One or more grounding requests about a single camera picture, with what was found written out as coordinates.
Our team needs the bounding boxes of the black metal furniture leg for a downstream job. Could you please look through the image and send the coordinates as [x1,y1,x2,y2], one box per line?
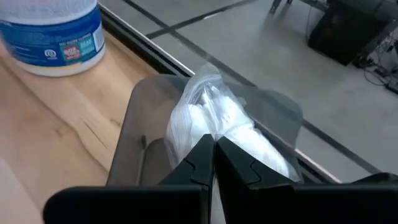
[269,0,295,16]

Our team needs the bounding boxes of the black computer case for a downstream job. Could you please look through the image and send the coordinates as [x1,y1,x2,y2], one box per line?
[307,0,398,67]

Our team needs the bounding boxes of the black floor cables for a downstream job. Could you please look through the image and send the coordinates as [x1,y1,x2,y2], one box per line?
[353,37,398,96]

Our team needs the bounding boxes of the clear bag of white cotton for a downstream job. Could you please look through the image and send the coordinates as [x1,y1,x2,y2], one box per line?
[164,63,302,184]

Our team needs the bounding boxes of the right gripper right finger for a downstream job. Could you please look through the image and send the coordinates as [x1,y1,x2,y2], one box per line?
[215,136,398,224]

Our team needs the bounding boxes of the disinfecting wipes canister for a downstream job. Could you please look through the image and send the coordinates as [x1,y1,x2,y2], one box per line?
[0,0,106,78]

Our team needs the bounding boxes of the grey translucent plastic bin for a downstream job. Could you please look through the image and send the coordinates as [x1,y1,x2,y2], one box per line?
[106,73,305,187]

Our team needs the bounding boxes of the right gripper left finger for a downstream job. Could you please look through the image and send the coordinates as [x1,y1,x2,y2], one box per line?
[42,133,216,224]

